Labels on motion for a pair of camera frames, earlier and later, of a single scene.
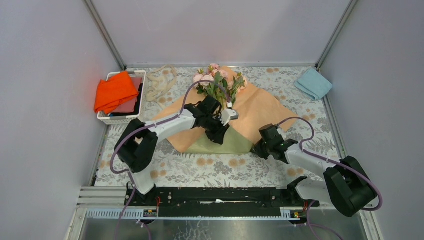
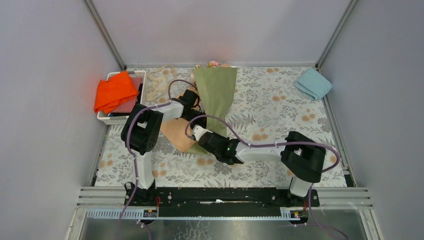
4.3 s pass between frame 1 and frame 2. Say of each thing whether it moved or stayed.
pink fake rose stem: moved
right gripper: moved
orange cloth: stayed
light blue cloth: stayed
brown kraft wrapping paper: moved
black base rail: stayed
